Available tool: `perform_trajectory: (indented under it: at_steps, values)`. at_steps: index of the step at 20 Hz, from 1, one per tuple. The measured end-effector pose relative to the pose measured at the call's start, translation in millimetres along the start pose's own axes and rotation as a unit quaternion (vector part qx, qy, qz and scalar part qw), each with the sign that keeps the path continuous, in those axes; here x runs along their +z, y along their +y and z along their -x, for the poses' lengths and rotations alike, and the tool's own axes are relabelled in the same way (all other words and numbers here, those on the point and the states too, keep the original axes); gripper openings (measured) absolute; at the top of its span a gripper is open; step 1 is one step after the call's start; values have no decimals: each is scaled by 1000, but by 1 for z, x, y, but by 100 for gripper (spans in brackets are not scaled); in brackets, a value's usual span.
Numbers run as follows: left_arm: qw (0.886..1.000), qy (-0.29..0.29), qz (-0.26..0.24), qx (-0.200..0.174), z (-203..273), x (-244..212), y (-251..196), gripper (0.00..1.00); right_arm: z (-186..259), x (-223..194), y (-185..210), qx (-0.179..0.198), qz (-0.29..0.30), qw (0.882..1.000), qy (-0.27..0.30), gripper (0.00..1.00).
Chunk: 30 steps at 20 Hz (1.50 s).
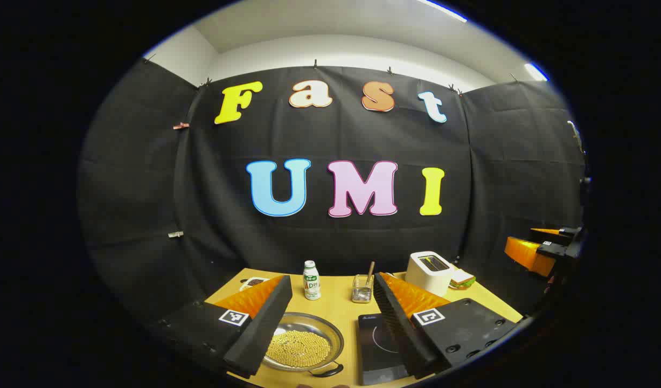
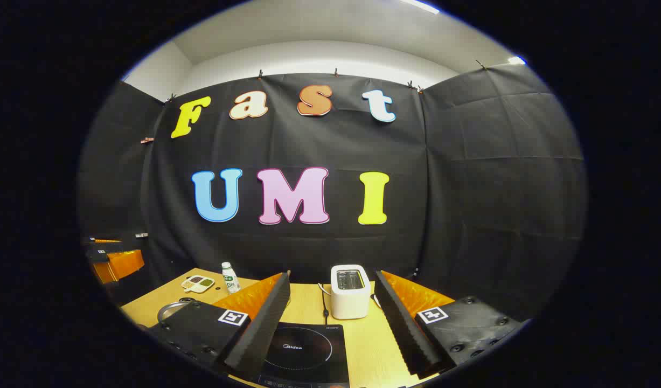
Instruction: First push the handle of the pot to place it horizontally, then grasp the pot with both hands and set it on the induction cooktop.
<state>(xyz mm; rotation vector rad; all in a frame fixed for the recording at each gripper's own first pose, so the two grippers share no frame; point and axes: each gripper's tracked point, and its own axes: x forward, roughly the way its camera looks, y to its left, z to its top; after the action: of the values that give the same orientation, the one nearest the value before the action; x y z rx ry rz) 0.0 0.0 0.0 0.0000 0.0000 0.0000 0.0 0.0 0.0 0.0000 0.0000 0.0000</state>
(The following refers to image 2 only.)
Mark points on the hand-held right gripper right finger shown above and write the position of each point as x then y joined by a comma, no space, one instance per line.
400,328

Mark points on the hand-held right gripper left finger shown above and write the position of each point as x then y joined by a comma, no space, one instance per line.
265,328

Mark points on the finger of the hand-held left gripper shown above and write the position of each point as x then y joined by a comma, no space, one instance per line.
120,265
101,245

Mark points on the black induction cooktop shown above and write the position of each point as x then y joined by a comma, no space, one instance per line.
308,350

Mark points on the white toaster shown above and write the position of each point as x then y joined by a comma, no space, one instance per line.
350,302

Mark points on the white drink bottle green label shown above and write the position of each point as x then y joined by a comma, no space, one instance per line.
231,281

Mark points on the white divided bean dish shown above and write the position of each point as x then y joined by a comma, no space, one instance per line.
197,283

